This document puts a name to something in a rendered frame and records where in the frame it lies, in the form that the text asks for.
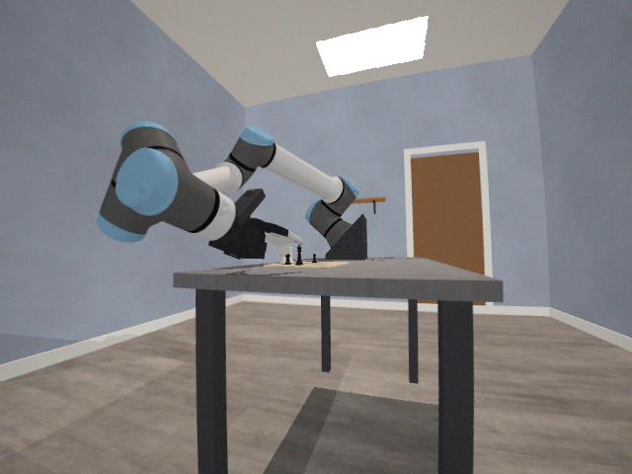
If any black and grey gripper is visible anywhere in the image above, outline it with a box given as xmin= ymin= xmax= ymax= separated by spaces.
xmin=208 ymin=209 xmax=305 ymax=260

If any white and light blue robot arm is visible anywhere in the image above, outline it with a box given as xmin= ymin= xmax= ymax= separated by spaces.
xmin=97 ymin=121 xmax=359 ymax=248

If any cream and black chessboard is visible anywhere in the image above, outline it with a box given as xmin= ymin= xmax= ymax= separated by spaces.
xmin=264 ymin=262 xmax=350 ymax=269

